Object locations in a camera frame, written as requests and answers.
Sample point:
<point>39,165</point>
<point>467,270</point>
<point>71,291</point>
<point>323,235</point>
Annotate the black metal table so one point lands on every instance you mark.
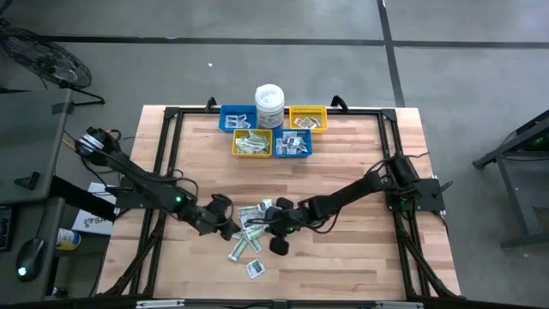
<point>517,201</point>

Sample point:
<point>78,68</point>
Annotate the yellow plastic basket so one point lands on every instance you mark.
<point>300,110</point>
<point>235,153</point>

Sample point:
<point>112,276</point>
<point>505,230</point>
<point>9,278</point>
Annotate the white disinfecting wipes canister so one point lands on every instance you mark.
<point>269,103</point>

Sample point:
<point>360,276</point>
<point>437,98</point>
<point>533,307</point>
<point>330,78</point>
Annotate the silver metal bracket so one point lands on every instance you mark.
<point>399,304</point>
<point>161,304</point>

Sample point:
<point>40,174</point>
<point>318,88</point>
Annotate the black aluminium table frame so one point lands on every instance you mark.
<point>193,110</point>

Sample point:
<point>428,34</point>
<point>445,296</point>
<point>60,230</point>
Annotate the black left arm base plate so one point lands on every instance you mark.
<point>124,199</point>

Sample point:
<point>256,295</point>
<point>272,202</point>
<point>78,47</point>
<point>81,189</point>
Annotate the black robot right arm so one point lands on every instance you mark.
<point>351,193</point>

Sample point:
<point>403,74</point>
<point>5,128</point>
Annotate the black slanted bar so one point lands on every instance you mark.
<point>86,201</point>

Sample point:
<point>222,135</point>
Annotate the black keyboard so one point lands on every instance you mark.
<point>4,229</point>

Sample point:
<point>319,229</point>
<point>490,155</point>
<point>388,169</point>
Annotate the black computer mouse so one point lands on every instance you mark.
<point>30,257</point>

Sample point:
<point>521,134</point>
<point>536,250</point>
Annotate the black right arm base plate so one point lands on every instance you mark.
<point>433,195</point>

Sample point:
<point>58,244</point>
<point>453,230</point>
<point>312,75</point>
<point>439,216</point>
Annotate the blue label alcohol pad packet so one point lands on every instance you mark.
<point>242,117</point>
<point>245,125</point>

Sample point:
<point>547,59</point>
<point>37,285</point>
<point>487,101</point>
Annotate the grey desk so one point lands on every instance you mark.
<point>30,129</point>

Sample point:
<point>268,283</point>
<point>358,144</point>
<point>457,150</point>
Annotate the blue plastic basket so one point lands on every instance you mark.
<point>296,155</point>
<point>223,129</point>

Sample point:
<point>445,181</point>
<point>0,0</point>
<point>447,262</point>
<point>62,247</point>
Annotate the black desk bracket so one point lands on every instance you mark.
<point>30,180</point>

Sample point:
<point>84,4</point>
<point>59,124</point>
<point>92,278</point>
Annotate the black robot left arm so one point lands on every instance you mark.
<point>141,180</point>

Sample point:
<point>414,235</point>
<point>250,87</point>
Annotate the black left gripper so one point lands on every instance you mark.
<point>214,212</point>

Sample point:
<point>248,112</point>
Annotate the white cardboard box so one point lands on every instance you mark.
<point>92,223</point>

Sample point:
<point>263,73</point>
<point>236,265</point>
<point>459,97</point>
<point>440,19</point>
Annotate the white blue yellow can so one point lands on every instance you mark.
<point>68,239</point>

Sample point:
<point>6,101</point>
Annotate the black floor fan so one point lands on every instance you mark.
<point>47,60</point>

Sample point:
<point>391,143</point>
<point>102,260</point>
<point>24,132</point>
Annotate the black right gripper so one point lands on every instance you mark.
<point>285,221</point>

